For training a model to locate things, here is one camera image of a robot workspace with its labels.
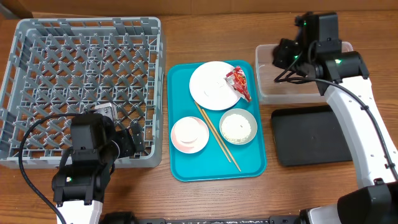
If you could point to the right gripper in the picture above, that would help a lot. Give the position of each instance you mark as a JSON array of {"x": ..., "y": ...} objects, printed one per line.
[{"x": 280, "y": 54}]

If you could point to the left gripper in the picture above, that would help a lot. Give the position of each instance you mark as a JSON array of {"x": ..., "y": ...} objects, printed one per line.
[{"x": 130, "y": 147}]

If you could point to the red snack wrapper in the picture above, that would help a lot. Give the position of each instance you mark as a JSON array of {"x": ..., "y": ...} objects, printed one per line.
[{"x": 237, "y": 79}]

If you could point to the small white cup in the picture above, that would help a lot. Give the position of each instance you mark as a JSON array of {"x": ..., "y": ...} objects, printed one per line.
[{"x": 186, "y": 130}]

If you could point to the small pink-white bowl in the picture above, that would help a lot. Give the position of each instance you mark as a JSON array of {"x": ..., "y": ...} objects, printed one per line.
[{"x": 196, "y": 146}]

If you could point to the grey-green bowl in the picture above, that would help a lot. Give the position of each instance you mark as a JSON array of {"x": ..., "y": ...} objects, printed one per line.
[{"x": 248, "y": 116}]

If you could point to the white rice pile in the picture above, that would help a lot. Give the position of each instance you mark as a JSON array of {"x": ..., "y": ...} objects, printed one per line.
[{"x": 236, "y": 128}]

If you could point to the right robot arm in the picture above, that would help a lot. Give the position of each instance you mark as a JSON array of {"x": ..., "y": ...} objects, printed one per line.
[{"x": 342, "y": 78}]

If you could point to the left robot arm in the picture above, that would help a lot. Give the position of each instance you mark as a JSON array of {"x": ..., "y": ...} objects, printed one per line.
[{"x": 85, "y": 169}]

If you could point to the grey dishwasher rack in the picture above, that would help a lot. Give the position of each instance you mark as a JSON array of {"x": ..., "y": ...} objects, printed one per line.
[{"x": 57, "y": 67}]

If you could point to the clear plastic bin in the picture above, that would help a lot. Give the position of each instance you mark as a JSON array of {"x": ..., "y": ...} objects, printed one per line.
[{"x": 271, "y": 93}]

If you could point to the lower wooden chopstick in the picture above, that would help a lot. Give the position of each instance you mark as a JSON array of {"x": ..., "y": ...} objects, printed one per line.
[{"x": 221, "y": 142}]

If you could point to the black tray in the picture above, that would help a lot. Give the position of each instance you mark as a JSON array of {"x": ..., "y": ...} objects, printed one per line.
[{"x": 308, "y": 136}]

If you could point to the large white plate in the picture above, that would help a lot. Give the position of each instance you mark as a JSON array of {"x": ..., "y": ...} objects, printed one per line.
[{"x": 209, "y": 88}]

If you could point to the teal serving tray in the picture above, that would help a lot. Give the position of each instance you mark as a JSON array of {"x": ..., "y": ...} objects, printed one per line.
[{"x": 210, "y": 163}]

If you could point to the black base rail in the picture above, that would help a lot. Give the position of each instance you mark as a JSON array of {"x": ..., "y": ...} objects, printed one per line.
[{"x": 129, "y": 218}]

